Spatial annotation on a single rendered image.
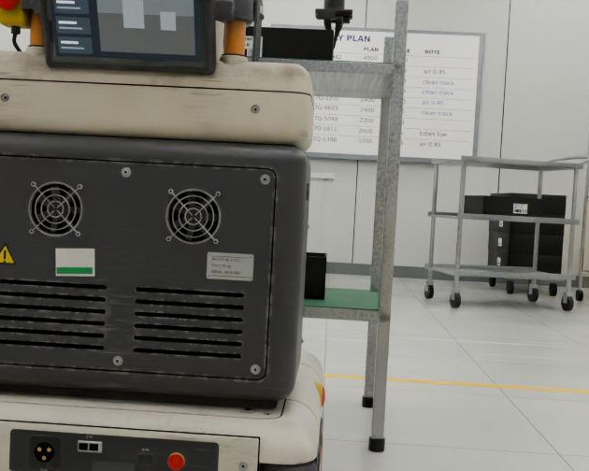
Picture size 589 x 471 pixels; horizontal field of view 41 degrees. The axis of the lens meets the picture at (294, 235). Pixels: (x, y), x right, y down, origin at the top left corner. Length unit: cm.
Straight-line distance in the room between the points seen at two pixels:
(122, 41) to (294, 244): 39
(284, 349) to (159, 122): 39
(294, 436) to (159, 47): 60
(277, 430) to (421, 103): 584
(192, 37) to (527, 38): 606
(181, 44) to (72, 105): 19
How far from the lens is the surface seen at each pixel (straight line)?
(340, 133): 681
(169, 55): 121
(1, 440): 124
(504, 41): 709
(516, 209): 520
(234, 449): 116
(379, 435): 202
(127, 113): 123
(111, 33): 122
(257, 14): 174
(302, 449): 117
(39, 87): 127
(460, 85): 695
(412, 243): 685
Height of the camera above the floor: 60
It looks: 2 degrees down
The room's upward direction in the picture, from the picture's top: 3 degrees clockwise
